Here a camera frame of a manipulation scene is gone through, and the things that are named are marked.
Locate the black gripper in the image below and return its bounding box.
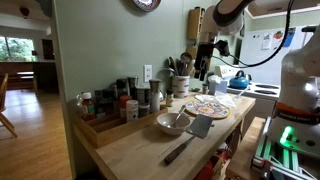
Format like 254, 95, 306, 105
194, 43, 214, 81

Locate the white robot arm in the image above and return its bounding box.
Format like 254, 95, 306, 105
194, 0, 320, 158

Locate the tall salt grinder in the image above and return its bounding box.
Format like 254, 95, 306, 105
149, 79, 161, 113

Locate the white spice shaker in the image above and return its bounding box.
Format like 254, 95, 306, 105
126, 100, 138, 122

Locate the blue tissue box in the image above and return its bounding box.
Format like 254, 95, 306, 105
208, 75, 228, 95

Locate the white utensil crock red fish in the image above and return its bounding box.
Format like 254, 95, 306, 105
172, 76, 190, 98

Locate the blue kettle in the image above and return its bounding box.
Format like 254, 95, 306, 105
229, 70, 249, 89

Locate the crumpled white paper towel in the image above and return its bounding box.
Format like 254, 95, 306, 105
195, 92, 236, 108

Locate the small spice jar yellow label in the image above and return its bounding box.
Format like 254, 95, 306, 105
166, 89, 173, 107

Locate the white electrical outlet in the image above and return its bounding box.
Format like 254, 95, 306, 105
143, 65, 152, 83

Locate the colourful round trivet plate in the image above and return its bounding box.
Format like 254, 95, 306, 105
186, 101, 230, 119

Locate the white stove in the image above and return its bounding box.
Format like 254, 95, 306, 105
213, 64, 282, 134

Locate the white ceramic bowl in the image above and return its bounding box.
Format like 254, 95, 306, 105
156, 113, 191, 136

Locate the spoon in bowl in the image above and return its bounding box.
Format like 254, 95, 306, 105
167, 105, 186, 127

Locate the red cap spice jar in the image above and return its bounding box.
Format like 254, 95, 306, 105
119, 95, 132, 118

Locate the wooden spice tray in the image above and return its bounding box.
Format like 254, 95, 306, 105
75, 106, 168, 148

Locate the wooden chair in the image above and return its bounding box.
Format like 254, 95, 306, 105
0, 73, 18, 138

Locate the upper wooden wall spice rack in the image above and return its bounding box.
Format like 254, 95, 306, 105
187, 7, 203, 40

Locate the decorative wall plate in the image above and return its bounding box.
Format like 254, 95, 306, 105
132, 0, 161, 12

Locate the metal spatula wooden handle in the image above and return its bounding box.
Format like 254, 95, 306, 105
164, 114, 213, 165

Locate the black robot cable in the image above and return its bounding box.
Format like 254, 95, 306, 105
211, 0, 296, 69

